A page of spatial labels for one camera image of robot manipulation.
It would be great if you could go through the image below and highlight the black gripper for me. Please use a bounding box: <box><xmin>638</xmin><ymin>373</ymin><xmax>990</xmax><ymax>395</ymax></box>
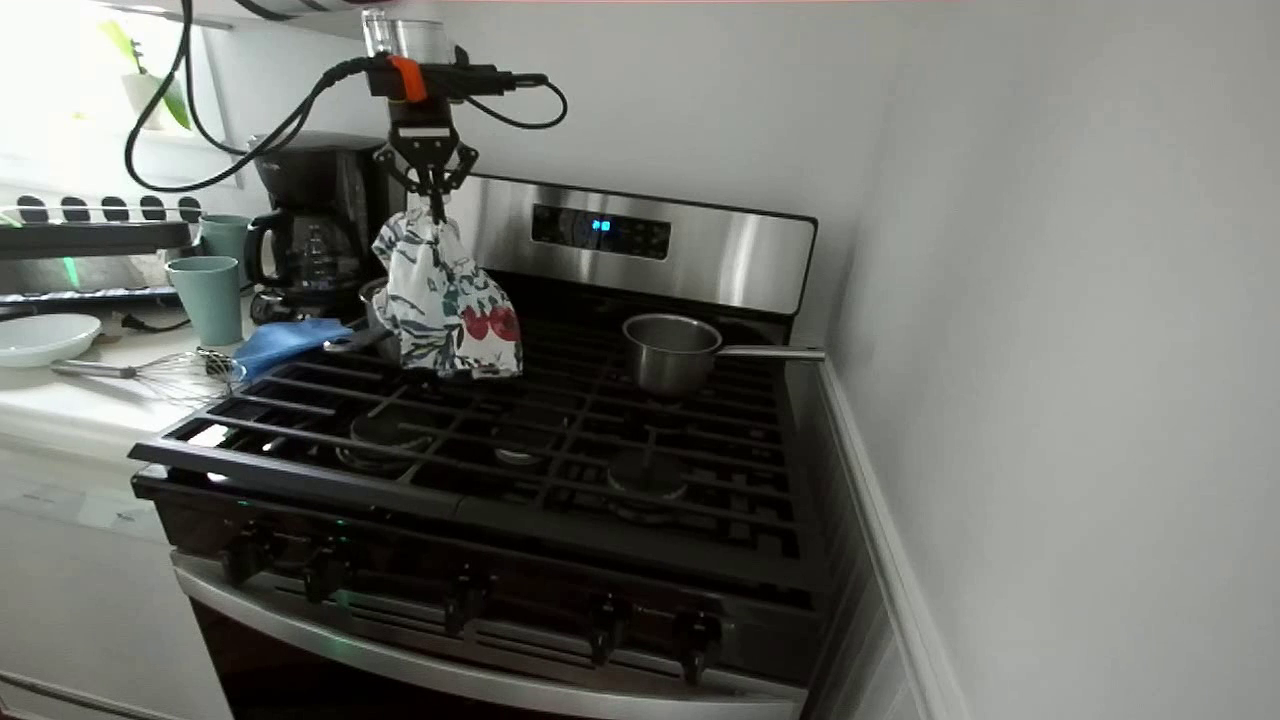
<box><xmin>374</xmin><ymin>100</ymin><xmax>485</xmax><ymax>208</ymax></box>

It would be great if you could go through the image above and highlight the floral tea towel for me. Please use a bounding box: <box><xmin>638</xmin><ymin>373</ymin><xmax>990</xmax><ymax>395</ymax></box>
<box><xmin>365</xmin><ymin>195</ymin><xmax>528</xmax><ymax>384</ymax></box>

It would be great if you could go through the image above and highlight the black steel gas stove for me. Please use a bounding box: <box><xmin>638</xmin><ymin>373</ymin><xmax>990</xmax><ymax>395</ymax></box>
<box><xmin>126</xmin><ymin>173</ymin><xmax>839</xmax><ymax>720</ymax></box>

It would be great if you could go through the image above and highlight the black stove knob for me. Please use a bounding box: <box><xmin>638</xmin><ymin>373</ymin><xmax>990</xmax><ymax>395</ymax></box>
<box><xmin>581</xmin><ymin>586</ymin><xmax>638</xmax><ymax>666</ymax></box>
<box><xmin>669</xmin><ymin>602</ymin><xmax>728</xmax><ymax>687</ymax></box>
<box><xmin>221</xmin><ymin>520</ymin><xmax>277</xmax><ymax>586</ymax></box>
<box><xmin>300</xmin><ymin>541</ymin><xmax>361</xmax><ymax>609</ymax></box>
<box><xmin>435</xmin><ymin>570</ymin><xmax>495</xmax><ymax>638</ymax></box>

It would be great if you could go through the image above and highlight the black coffee maker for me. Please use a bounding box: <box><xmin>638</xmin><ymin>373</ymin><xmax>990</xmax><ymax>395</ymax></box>
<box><xmin>239</xmin><ymin>127</ymin><xmax>400</xmax><ymax>328</ymax></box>

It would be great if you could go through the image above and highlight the teal mug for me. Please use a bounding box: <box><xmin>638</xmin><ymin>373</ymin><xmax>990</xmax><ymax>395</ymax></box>
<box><xmin>166</xmin><ymin>250</ymin><xmax>254</xmax><ymax>351</ymax></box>
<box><xmin>195</xmin><ymin>213</ymin><xmax>258</xmax><ymax>263</ymax></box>

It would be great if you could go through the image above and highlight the blue cloth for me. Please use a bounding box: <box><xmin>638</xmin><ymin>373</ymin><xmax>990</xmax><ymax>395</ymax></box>
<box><xmin>225</xmin><ymin>310</ymin><xmax>361</xmax><ymax>391</ymax></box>

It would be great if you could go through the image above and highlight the green window plant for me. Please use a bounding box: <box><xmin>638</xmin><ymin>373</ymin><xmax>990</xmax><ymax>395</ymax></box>
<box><xmin>101</xmin><ymin>17</ymin><xmax>192</xmax><ymax>136</ymax></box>

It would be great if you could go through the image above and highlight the small silver saucepan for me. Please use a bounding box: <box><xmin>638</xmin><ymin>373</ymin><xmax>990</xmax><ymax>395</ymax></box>
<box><xmin>618</xmin><ymin>306</ymin><xmax>833</xmax><ymax>399</ymax></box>

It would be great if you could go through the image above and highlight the metal countertop appliance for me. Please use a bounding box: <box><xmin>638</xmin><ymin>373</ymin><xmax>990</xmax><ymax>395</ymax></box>
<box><xmin>0</xmin><ymin>191</ymin><xmax>201</xmax><ymax>318</ymax></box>

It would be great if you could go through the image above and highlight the metal spoon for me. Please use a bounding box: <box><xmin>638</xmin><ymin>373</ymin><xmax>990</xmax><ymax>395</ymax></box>
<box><xmin>50</xmin><ymin>345</ymin><xmax>183</xmax><ymax>384</ymax></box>

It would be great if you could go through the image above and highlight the white plate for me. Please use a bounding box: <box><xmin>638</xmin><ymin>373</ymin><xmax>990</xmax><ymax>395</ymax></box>
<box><xmin>0</xmin><ymin>306</ymin><xmax>110</xmax><ymax>374</ymax></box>

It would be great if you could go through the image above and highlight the black wrist camera orange mount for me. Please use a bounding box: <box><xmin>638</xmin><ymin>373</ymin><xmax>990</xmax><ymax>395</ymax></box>
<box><xmin>365</xmin><ymin>48</ymin><xmax>520</xmax><ymax>113</ymax></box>

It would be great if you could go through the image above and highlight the thin black camera cable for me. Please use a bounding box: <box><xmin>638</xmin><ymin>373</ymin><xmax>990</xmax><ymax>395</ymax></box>
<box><xmin>461</xmin><ymin>69</ymin><xmax>577</xmax><ymax>136</ymax></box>

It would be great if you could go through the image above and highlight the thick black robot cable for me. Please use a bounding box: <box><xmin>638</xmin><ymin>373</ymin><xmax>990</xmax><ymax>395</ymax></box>
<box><xmin>120</xmin><ymin>0</ymin><xmax>391</xmax><ymax>201</ymax></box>

